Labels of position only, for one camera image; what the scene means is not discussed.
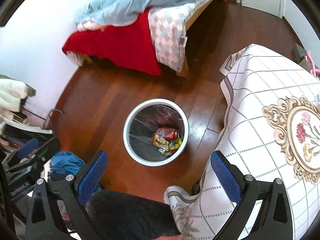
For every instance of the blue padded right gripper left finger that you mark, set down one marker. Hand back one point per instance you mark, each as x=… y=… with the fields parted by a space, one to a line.
x=89 y=176

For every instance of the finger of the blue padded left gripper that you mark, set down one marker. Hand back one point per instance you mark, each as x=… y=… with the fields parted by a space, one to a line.
x=28 y=148

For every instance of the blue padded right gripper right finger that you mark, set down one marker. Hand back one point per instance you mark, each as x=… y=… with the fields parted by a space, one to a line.
x=228 y=175

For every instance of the white round trash bin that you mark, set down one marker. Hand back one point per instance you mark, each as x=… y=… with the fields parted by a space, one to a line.
x=130 y=118

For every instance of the blue jacket pile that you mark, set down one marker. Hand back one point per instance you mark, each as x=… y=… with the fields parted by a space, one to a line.
x=63 y=164

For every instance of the white dotted tablecloth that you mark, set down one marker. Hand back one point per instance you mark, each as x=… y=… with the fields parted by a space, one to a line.
x=271 y=130

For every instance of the yellow snack wrapper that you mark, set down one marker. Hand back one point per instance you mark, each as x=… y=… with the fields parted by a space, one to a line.
x=164 y=147

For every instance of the red soda can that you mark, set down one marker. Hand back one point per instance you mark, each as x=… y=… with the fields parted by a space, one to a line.
x=168 y=133

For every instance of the black bin liner bag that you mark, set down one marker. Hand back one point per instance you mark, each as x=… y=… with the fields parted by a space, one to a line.
x=144 y=124

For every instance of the pink plush toy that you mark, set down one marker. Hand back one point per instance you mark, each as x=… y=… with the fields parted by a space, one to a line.
x=312 y=67

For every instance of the red blanket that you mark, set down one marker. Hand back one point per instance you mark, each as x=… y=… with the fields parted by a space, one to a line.
x=128 y=46

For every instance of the cardboard box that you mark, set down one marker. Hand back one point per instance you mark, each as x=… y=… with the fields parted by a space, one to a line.
x=300 y=56

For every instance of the pink checkered mattress sheet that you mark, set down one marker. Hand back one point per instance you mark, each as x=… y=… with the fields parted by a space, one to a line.
x=168 y=34

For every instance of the wooden bed frame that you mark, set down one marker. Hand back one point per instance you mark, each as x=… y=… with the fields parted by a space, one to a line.
x=195 y=17

